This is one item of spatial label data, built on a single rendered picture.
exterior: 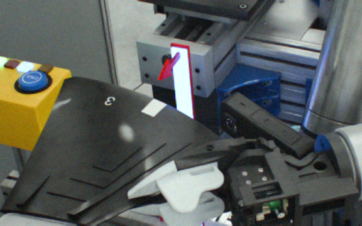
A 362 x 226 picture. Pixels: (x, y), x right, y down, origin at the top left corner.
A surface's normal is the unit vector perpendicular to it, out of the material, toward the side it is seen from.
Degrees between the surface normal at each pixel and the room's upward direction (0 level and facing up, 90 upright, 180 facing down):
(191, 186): 6
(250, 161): 96
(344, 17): 67
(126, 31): 0
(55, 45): 90
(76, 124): 3
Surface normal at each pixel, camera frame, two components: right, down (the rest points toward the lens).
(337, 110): -0.28, 0.27
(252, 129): -0.73, 0.49
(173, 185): -0.06, -0.73
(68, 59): 0.91, 0.18
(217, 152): 0.06, 0.68
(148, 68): -0.46, 0.56
